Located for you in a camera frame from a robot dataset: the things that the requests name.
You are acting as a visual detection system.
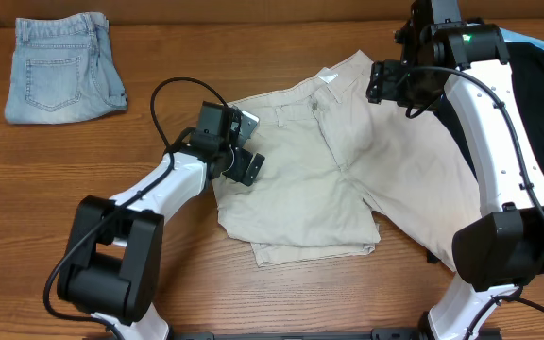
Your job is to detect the beige khaki shorts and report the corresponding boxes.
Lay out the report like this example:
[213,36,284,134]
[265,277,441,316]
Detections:
[213,52,480,266]

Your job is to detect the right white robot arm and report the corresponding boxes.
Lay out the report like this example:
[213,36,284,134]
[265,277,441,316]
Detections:
[366,0,544,340]

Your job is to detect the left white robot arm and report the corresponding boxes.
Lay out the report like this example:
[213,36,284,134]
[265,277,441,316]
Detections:
[47,102,264,339]

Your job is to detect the folded light blue jeans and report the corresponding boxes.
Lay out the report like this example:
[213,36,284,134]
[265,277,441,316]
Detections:
[4,12,128,125]

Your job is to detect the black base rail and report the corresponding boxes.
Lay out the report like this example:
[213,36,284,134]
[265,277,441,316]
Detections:
[172,328,434,340]

